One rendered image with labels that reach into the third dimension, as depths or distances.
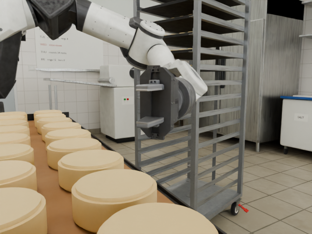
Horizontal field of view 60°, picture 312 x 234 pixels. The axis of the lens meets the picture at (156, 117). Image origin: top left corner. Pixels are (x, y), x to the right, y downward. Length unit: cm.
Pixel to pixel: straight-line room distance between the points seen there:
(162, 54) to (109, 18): 19
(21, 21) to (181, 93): 45
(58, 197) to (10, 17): 60
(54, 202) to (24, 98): 450
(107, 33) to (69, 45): 400
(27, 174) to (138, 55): 65
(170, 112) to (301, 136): 336
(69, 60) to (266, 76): 306
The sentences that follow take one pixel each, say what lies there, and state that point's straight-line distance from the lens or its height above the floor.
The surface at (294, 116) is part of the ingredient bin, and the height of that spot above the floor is 52.
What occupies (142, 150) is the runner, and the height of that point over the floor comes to 51.
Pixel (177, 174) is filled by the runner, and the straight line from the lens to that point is 219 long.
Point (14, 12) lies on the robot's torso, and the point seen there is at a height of 114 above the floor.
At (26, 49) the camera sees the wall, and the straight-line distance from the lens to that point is 471.
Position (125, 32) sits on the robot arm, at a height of 112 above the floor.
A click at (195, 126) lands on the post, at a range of 148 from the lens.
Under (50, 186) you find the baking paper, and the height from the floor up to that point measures 90.
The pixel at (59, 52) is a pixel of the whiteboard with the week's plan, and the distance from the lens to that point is 477.
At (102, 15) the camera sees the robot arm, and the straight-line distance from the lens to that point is 83.
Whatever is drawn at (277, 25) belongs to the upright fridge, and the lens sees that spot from 401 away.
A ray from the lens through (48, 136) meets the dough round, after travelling 32.
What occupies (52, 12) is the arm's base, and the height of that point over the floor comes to 116.
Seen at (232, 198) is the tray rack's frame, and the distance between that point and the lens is 206.
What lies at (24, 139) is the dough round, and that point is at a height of 92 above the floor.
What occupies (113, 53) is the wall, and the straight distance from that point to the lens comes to 508.
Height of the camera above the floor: 98
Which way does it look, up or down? 8 degrees down
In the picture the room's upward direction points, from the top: straight up
